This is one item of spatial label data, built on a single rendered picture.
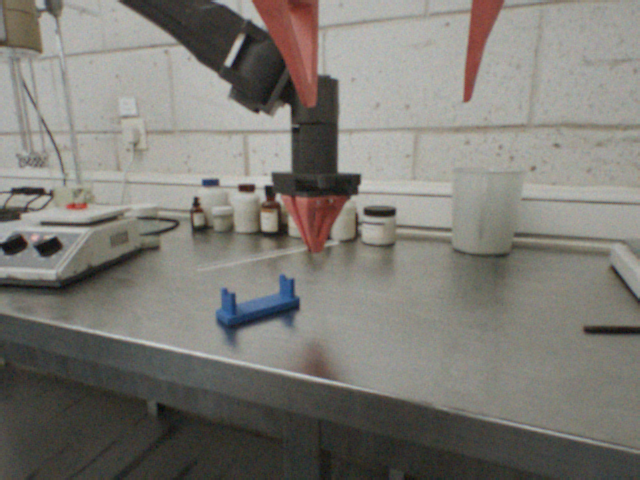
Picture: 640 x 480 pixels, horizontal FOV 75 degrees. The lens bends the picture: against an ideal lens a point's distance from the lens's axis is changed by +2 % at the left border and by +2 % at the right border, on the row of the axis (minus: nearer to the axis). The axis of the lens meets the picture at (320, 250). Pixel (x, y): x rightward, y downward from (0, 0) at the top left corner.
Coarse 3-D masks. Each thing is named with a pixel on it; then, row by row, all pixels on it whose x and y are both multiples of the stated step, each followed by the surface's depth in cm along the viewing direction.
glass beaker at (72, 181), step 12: (60, 168) 66; (72, 168) 66; (84, 168) 68; (60, 180) 66; (72, 180) 66; (84, 180) 68; (60, 192) 67; (72, 192) 67; (84, 192) 68; (60, 204) 67; (72, 204) 67; (84, 204) 68; (96, 204) 71
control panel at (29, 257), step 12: (36, 240) 62; (60, 240) 61; (72, 240) 61; (0, 252) 60; (24, 252) 60; (36, 252) 60; (60, 252) 59; (0, 264) 58; (12, 264) 58; (24, 264) 58; (36, 264) 58; (48, 264) 58
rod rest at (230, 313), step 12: (288, 288) 51; (228, 300) 46; (252, 300) 50; (264, 300) 50; (276, 300) 50; (288, 300) 50; (216, 312) 47; (228, 312) 47; (240, 312) 47; (252, 312) 47; (264, 312) 48; (228, 324) 46
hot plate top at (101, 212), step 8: (104, 208) 71; (112, 208) 71; (120, 208) 71; (128, 208) 72; (24, 216) 64; (32, 216) 64; (40, 216) 64; (48, 216) 64; (56, 216) 63; (64, 216) 63; (72, 216) 63; (80, 216) 63; (88, 216) 63; (96, 216) 64; (104, 216) 66
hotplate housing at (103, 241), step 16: (32, 224) 66; (48, 224) 66; (64, 224) 65; (80, 224) 65; (96, 224) 66; (112, 224) 68; (128, 224) 72; (80, 240) 61; (96, 240) 64; (112, 240) 68; (128, 240) 72; (80, 256) 61; (96, 256) 64; (112, 256) 68; (128, 256) 73; (0, 272) 58; (16, 272) 58; (32, 272) 57; (48, 272) 57; (64, 272) 58; (80, 272) 61
